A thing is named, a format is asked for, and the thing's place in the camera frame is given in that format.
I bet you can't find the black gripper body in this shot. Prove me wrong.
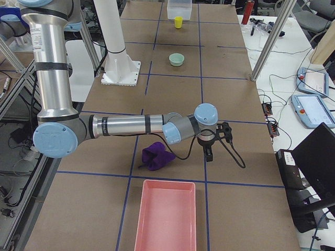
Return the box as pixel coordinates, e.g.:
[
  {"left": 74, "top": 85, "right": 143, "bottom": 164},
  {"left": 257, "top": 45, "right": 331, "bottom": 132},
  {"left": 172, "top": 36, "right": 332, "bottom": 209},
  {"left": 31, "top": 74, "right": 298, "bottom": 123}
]
[{"left": 197, "top": 131, "right": 216, "bottom": 152}]

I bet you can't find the purple cloth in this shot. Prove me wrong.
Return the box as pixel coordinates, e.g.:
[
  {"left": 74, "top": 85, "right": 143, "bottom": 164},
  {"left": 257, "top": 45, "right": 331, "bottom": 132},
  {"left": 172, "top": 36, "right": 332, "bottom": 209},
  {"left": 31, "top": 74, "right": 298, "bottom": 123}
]
[{"left": 140, "top": 142, "right": 176, "bottom": 171}]

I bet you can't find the light green bowl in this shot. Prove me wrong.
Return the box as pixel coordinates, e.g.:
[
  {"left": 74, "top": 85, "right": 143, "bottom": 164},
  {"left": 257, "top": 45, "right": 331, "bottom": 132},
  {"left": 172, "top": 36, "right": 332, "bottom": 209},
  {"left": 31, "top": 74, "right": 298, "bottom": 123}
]
[{"left": 169, "top": 53, "right": 185, "bottom": 67}]

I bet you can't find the yellow cup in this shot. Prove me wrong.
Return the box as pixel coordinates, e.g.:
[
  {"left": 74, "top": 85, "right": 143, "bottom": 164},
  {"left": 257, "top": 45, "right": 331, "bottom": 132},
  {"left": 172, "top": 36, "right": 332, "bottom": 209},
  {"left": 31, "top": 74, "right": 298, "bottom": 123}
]
[{"left": 174, "top": 16, "right": 183, "bottom": 29}]

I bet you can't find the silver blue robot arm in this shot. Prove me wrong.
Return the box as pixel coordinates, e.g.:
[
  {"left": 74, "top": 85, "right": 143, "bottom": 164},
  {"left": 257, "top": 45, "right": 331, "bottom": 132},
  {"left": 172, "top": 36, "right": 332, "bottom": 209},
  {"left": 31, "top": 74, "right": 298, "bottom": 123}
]
[{"left": 20, "top": 1, "right": 219, "bottom": 162}]

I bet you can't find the black computer box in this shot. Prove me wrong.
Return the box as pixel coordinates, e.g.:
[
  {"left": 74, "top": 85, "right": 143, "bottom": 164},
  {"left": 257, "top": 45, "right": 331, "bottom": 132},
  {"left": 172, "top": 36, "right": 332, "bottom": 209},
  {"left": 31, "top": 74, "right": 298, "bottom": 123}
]
[{"left": 275, "top": 149, "right": 306, "bottom": 191}]

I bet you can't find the translucent plastic box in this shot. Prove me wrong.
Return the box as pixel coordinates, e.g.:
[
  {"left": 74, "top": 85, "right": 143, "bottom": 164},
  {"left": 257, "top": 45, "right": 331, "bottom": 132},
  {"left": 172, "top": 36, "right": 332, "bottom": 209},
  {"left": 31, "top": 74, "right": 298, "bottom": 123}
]
[{"left": 167, "top": 0, "right": 192, "bottom": 20}]

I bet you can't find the lower orange connector block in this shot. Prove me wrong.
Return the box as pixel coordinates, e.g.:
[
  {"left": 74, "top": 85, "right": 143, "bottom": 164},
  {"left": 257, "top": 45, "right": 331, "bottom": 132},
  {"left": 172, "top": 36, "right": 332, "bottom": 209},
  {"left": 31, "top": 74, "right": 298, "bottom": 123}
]
[{"left": 267, "top": 121, "right": 280, "bottom": 138}]

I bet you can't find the orange connector block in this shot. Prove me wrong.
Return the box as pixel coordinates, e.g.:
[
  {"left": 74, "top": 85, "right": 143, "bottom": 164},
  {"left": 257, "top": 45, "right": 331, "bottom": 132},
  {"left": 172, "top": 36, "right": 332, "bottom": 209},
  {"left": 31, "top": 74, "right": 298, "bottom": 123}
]
[
  {"left": 267, "top": 121, "right": 280, "bottom": 138},
  {"left": 262, "top": 102, "right": 273, "bottom": 117}
]

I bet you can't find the upper orange connector block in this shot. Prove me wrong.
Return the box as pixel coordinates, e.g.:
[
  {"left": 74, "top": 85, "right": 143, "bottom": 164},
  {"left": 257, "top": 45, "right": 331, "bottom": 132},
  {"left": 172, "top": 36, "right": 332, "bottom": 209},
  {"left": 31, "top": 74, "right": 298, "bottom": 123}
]
[{"left": 262, "top": 102, "right": 273, "bottom": 117}]

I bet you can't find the pink plastic tray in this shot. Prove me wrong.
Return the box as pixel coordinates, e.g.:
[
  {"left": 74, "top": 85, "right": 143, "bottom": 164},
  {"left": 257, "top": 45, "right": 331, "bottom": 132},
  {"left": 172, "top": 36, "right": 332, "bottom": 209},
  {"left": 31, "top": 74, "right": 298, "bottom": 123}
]
[{"left": 134, "top": 179, "right": 197, "bottom": 250}]

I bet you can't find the lower teach pendant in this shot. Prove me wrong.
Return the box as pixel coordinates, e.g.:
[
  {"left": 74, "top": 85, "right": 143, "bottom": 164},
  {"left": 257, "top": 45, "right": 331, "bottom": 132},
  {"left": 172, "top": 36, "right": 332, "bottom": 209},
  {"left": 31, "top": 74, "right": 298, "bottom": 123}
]
[{"left": 291, "top": 94, "right": 334, "bottom": 129}]

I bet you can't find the teach pendant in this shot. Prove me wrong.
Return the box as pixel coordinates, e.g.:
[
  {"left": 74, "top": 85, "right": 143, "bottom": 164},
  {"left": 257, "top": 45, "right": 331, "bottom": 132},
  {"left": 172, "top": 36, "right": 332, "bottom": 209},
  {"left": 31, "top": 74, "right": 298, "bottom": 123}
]
[
  {"left": 296, "top": 67, "right": 329, "bottom": 98},
  {"left": 291, "top": 94, "right": 334, "bottom": 129}
]

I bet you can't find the upper teach pendant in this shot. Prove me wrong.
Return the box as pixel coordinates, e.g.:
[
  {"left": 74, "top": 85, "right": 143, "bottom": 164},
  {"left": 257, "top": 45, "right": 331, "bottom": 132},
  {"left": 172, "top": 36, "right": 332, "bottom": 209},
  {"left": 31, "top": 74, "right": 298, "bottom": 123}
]
[{"left": 296, "top": 67, "right": 329, "bottom": 98}]

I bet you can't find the red cylinder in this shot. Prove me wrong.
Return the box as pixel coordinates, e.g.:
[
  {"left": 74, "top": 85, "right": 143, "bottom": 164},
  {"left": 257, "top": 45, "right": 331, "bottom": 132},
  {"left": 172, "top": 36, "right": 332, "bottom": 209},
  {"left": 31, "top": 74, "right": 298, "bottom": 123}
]
[{"left": 241, "top": 0, "right": 254, "bottom": 25}]

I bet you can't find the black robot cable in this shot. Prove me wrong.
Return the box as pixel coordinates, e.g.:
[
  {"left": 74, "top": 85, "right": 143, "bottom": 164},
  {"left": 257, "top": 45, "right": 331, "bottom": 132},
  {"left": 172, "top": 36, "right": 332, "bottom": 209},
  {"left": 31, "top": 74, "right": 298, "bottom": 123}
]
[{"left": 146, "top": 125, "right": 247, "bottom": 169}]

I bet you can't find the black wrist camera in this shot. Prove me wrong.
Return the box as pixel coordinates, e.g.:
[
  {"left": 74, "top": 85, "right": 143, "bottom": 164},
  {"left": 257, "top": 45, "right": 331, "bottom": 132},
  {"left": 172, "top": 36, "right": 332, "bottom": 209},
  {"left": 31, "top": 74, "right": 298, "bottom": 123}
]
[{"left": 216, "top": 122, "right": 233, "bottom": 144}]

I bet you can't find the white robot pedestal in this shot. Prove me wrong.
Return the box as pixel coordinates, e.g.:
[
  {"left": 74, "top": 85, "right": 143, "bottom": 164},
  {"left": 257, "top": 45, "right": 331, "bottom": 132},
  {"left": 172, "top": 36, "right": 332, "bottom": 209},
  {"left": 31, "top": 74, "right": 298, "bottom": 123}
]
[{"left": 94, "top": 0, "right": 141, "bottom": 86}]

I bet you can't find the aluminium frame post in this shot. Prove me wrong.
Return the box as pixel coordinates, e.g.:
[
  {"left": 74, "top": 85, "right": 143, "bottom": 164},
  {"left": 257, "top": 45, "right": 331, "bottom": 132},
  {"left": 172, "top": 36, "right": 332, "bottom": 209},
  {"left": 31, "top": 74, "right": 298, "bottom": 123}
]
[{"left": 251, "top": 0, "right": 296, "bottom": 82}]

